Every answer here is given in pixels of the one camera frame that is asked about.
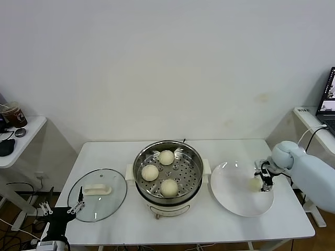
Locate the white steamed baozi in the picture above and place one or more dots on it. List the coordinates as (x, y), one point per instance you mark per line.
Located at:
(166, 157)
(150, 172)
(169, 187)
(254, 184)

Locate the white wall outlet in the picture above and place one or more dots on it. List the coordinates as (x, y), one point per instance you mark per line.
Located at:
(41, 175)

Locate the black desk device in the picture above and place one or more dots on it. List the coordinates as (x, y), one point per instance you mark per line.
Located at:
(3, 125)

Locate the brown iced coffee cup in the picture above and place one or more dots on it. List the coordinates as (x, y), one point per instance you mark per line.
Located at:
(17, 117)

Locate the light blue right robot arm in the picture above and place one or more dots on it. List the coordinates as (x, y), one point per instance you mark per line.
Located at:
(311, 172)

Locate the stainless steel steamer pot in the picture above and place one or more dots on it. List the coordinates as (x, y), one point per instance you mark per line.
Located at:
(183, 162)

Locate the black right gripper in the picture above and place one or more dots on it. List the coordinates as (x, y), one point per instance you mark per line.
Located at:
(267, 166)

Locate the cream electric cooker base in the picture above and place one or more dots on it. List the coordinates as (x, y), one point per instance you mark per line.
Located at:
(167, 209)

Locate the white round plate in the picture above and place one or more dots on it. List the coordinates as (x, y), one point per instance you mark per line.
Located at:
(235, 191)

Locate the white plastic box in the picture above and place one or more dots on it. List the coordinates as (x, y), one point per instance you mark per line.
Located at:
(305, 119)

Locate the black laptop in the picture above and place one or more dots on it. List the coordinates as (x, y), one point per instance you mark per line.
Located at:
(327, 104)

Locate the white side table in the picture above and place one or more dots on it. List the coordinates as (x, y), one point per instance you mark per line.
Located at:
(31, 130)

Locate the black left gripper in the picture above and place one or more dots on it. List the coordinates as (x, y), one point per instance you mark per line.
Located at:
(58, 222)

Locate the black round disc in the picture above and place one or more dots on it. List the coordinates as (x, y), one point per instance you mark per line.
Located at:
(20, 132)

